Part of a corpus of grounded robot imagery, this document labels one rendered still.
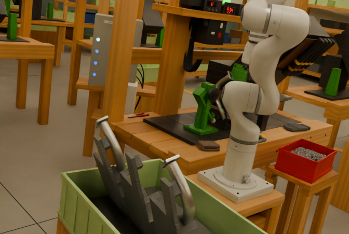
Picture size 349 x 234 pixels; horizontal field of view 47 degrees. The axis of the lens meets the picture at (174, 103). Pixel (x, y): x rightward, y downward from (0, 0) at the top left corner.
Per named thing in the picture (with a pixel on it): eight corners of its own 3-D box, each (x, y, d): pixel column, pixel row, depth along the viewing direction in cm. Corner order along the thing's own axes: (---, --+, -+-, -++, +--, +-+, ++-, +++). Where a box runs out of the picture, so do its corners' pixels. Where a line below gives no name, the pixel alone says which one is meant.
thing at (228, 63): (247, 114, 276) (258, 66, 267) (220, 118, 254) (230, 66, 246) (227, 106, 288) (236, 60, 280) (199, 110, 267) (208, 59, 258)
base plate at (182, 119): (301, 124, 280) (301, 121, 279) (196, 148, 202) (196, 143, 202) (252, 107, 308) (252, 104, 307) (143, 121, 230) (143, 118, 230)
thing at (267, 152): (328, 145, 288) (333, 125, 284) (184, 192, 182) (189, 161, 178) (310, 138, 297) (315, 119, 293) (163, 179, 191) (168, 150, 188)
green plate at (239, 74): (245, 103, 239) (257, 70, 237) (237, 101, 233) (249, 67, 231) (229, 98, 246) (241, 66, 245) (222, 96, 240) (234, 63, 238)
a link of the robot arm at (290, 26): (238, 95, 171) (276, 101, 170) (236, 116, 163) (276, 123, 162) (265, -5, 134) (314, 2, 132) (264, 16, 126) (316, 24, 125)
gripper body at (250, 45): (243, 37, 180) (238, 62, 183) (263, 41, 173) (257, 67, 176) (253, 38, 185) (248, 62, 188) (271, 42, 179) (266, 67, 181)
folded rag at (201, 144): (202, 151, 193) (203, 146, 192) (195, 145, 200) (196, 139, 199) (219, 151, 197) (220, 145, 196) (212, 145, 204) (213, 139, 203)
